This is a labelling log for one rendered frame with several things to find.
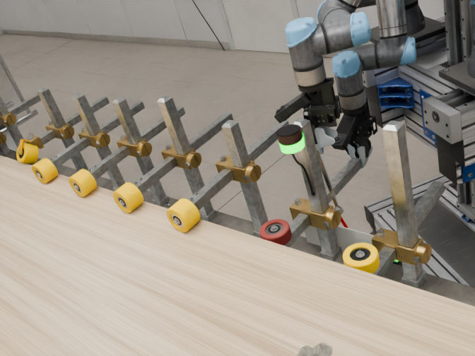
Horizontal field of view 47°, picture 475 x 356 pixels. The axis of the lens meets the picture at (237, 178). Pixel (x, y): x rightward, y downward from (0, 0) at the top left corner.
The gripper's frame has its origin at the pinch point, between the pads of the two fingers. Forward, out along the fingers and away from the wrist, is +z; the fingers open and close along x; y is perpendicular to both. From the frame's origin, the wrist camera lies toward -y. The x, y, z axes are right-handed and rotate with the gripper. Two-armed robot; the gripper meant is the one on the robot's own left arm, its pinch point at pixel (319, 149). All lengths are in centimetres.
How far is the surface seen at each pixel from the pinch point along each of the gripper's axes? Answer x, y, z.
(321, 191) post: -9.1, 1.3, 7.2
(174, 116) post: 8.2, -45.6, -9.3
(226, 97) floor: 250, -155, 101
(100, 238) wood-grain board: -26, -62, 11
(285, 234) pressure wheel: -22.9, -5.6, 10.6
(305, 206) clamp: -7.4, -4.9, 13.8
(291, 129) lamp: -12.7, -1.1, -13.9
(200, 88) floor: 273, -189, 101
